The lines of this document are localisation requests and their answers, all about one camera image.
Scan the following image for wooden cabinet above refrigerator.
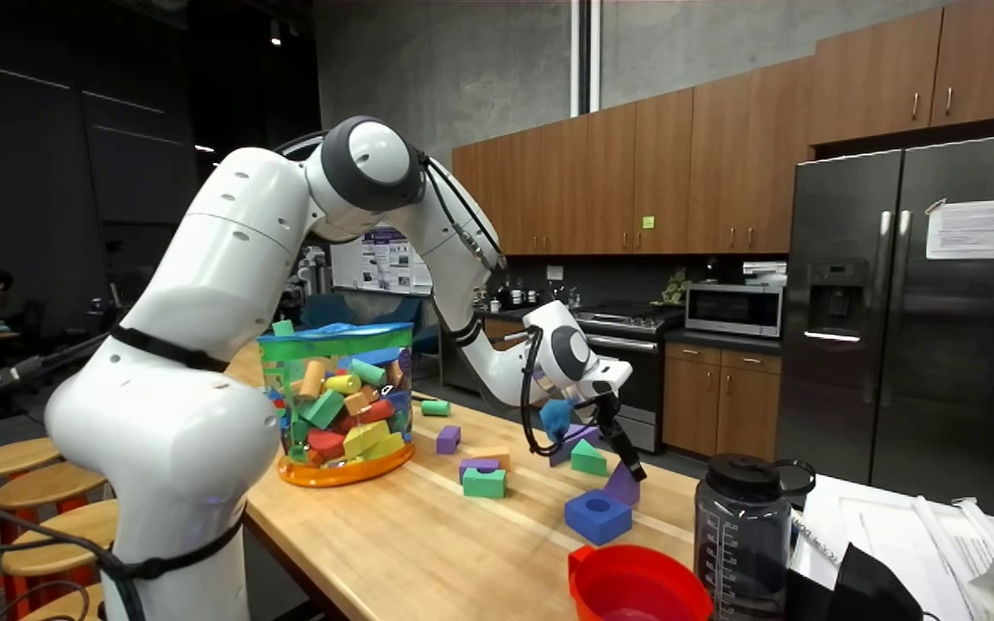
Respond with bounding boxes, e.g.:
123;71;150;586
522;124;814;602
807;0;994;152

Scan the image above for dark water bottle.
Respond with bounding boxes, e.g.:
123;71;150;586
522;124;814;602
694;451;816;621

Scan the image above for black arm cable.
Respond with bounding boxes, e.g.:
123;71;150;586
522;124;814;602
514;324;554;460

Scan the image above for wall poster board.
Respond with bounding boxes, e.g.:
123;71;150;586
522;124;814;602
327;221;438;299

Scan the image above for white paper on refrigerator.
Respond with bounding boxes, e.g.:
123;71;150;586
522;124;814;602
921;192;994;265

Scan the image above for silver microwave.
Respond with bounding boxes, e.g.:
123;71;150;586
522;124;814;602
684;284;789;343

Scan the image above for small potted plant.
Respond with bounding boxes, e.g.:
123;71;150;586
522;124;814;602
655;270;689;309

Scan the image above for long wooden wall cabinets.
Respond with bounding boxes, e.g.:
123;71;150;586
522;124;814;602
450;52;816;259

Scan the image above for red plastic bowl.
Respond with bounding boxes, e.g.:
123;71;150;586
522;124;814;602
565;540;717;621

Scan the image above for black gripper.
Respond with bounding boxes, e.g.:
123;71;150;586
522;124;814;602
576;383;648;483

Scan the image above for stack of white papers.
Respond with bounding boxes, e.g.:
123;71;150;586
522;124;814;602
786;474;994;621

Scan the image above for stainless steel refrigerator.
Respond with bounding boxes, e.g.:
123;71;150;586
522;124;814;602
777;127;994;527

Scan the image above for clear bag of foam blocks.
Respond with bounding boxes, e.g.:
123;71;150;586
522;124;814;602
254;317;421;490

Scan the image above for blue foam block with hole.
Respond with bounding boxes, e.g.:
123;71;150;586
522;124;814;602
561;486;635;548

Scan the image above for stainless steel oven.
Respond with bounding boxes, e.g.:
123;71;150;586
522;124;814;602
572;308;669;454

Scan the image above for narrow wooden base cabinet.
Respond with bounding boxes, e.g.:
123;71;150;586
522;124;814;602
658;337;786;462

